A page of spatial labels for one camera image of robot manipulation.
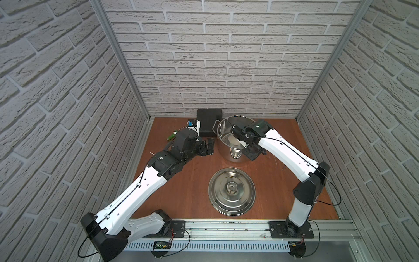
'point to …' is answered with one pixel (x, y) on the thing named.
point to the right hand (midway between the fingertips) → (258, 151)
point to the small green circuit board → (162, 244)
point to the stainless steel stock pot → (230, 147)
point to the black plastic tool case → (207, 117)
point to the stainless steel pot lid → (232, 191)
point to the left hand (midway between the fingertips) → (202, 135)
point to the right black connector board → (297, 249)
